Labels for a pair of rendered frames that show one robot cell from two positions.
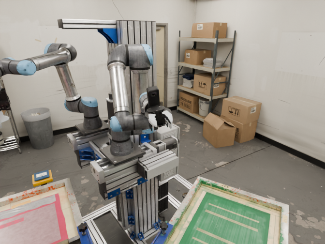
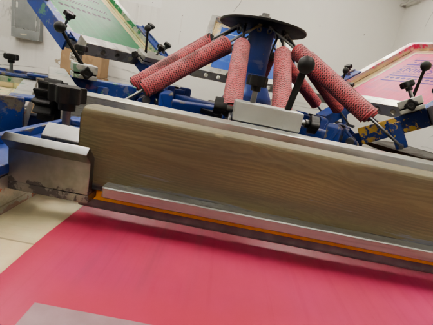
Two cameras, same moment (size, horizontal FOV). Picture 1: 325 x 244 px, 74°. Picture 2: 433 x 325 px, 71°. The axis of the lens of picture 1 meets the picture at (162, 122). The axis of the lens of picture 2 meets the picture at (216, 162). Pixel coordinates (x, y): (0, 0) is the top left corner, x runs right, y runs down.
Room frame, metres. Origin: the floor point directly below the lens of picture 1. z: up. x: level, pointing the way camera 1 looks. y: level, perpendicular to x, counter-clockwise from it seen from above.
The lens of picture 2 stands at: (0.88, 0.69, 1.10)
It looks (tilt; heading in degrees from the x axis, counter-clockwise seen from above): 15 degrees down; 210
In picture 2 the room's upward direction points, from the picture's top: 11 degrees clockwise
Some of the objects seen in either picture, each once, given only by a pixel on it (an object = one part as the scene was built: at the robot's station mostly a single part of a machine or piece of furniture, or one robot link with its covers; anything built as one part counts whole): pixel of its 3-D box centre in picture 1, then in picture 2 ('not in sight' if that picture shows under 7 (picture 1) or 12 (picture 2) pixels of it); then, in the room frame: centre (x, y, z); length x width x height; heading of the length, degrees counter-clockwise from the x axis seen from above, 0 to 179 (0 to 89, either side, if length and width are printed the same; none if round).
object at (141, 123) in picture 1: (145, 121); not in sight; (0.98, 0.09, 1.56); 0.11 x 0.08 x 0.11; 104
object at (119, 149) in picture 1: (121, 143); not in sight; (1.21, 0.26, 1.31); 0.15 x 0.15 x 0.10
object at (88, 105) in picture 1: (89, 106); not in sight; (1.60, 0.57, 1.42); 0.13 x 0.12 x 0.14; 71
